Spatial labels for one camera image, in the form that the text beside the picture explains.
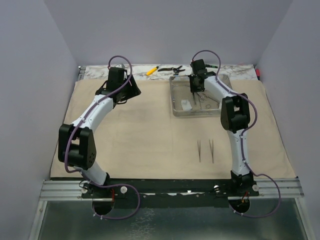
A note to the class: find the yellow black marker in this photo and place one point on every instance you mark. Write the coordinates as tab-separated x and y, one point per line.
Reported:
150	72

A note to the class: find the green black marker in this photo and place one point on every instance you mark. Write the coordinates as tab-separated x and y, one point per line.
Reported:
211	66

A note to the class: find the beige surgical wrap cloth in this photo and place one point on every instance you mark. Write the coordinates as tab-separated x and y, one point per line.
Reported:
142	139

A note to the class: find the steel surgical scissors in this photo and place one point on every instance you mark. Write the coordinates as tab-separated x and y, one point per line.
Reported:
212	98

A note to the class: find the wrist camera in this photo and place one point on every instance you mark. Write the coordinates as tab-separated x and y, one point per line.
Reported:
116	78
198	67

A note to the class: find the steel tweezers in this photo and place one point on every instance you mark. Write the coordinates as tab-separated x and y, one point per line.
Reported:
199	149
211	145

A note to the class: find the aluminium extrusion rail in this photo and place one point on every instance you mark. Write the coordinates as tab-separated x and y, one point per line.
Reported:
71	190

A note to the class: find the wire mesh instrument tray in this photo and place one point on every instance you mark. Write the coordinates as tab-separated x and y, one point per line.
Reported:
180	90

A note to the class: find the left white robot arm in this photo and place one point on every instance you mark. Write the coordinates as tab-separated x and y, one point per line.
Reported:
76	144

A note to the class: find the red marker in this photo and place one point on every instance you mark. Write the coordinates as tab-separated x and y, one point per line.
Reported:
257	71

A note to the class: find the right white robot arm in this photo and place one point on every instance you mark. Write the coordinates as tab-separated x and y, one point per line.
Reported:
235	119

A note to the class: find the black handled pliers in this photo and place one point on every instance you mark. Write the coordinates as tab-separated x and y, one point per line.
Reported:
175	70

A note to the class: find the white gauze pad left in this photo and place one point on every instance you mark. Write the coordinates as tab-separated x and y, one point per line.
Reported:
186	105

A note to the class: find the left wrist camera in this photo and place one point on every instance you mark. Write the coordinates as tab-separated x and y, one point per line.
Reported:
116	78

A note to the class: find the steel hemostat lower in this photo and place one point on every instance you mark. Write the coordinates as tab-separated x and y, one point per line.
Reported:
206	107

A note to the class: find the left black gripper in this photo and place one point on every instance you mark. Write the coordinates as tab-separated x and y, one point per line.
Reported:
133	90

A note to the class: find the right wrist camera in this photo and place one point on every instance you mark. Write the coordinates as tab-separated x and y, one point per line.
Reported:
198	67

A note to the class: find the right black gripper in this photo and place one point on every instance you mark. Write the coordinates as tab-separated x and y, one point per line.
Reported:
193	89

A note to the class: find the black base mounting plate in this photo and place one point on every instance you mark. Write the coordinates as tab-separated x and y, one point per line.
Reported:
166	193

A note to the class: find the steel forceps clamp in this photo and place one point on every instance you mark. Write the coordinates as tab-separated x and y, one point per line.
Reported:
202	97

